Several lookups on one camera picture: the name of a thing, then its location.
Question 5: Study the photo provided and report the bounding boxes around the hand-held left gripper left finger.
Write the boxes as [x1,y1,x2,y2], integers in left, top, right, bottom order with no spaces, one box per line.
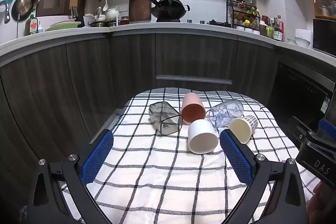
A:
[20,129,114,224]

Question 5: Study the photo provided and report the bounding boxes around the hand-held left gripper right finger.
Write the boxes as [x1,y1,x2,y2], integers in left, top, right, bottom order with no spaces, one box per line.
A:
[219,129,308,224]

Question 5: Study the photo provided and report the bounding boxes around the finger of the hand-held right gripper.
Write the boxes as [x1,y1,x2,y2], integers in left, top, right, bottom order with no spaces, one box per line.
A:
[304,118,336,146]

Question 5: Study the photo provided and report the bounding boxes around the white cup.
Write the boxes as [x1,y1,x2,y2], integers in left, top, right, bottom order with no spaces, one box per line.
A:
[188,119,219,154]

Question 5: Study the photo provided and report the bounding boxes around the cream checked paper cup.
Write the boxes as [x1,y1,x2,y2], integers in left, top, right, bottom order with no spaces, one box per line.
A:
[228,114,258,144]

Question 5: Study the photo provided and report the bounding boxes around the pink cup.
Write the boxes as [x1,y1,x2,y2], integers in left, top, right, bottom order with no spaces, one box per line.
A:
[181,93,206,125]

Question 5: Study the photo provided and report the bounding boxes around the grey transparent square cup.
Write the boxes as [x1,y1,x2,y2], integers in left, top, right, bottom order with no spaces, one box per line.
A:
[149,102,183,136]

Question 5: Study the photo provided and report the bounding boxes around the person's right hand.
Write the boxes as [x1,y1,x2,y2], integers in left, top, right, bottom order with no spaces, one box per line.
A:
[307,181,336,224]

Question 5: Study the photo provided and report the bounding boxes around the clear plastic bottle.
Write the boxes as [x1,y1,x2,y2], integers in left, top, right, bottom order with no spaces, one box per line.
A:
[206,99,244,128]

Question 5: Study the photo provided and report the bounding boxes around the black built-in dishwasher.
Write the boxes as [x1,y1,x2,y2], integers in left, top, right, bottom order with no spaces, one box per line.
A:
[268,61,336,147]

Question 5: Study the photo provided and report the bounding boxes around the black white checked tablecloth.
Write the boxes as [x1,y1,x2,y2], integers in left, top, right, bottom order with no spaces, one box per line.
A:
[62,88,322,224]

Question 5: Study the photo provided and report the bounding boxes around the black microwave oven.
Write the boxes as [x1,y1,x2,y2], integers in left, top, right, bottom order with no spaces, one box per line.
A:
[312,18,336,58]

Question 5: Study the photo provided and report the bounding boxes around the stack of white bowls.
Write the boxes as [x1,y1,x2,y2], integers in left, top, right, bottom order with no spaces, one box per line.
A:
[294,28,313,48]

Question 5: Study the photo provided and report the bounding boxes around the dark wood base cabinets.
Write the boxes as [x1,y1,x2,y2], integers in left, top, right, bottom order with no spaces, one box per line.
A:
[0,30,279,224]

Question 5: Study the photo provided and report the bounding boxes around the group of condiment bottles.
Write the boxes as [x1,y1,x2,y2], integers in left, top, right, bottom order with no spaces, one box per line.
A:
[260,15,285,41]

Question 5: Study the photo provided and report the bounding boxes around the wooden glass-door cabinet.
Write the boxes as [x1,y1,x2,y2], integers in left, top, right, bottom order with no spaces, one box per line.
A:
[308,0,336,21]

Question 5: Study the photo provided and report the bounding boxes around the green plastic basin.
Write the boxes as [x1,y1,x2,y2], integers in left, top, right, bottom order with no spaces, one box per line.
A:
[45,21,82,32]

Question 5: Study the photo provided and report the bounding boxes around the white teapot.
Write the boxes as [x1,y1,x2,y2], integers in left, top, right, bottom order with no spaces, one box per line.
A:
[105,7,121,21]

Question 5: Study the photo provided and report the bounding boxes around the green dish soap bottle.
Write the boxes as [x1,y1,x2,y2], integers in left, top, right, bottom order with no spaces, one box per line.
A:
[25,14,39,36]

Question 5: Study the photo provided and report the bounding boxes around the dark wooden cutting board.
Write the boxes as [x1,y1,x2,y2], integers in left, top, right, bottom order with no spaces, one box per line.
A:
[129,0,153,22]

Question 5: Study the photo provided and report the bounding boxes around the black wok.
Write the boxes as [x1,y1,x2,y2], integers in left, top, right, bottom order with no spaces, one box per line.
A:
[150,0,190,20]

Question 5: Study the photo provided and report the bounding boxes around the hanging frying pan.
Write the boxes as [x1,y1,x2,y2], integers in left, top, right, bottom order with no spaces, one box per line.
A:
[11,0,33,22]

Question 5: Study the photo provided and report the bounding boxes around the black wire spice rack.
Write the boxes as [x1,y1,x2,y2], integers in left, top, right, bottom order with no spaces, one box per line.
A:
[226,0,261,31]

